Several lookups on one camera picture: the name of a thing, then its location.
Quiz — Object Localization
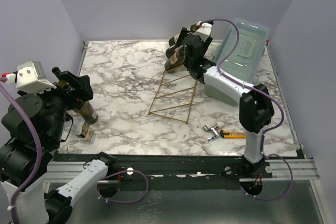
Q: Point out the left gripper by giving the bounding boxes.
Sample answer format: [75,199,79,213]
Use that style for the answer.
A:
[21,69,94,144]

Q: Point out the wine bottle white label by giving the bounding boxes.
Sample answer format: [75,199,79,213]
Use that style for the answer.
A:
[169,24,198,47]

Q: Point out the wine bottle brown label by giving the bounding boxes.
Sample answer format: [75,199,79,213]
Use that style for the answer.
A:
[165,45,183,59]

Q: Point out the clear glass bottle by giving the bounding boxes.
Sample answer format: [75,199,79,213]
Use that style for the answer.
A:
[74,122,94,143]

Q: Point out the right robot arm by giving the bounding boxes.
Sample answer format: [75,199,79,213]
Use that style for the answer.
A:
[175,27,275,178]

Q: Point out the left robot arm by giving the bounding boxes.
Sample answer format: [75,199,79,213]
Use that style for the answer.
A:
[1,67,117,223]

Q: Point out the rear dark wine bottle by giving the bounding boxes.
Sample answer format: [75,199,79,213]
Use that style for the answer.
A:
[51,67,98,125]

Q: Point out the translucent green plastic toolbox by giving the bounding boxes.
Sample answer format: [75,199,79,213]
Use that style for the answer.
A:
[204,17,269,106]

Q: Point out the white plastic pipe fitting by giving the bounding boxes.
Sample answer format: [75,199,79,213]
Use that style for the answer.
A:
[217,115,228,128]

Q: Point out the yellow utility knife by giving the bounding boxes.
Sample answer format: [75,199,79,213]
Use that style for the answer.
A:
[220,130,246,139]

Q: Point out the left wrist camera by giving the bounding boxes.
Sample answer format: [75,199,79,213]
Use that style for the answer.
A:
[1,61,56,94]

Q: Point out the gold wire wine rack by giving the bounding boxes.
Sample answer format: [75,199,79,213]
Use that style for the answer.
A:
[148,66,197,124]

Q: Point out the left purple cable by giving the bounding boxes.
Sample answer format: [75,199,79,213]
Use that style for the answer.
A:
[0,77,43,224]

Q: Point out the aluminium frame rail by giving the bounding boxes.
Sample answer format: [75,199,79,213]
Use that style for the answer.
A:
[45,159,320,184]

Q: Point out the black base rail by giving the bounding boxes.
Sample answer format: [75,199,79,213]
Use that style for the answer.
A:
[108,155,272,191]

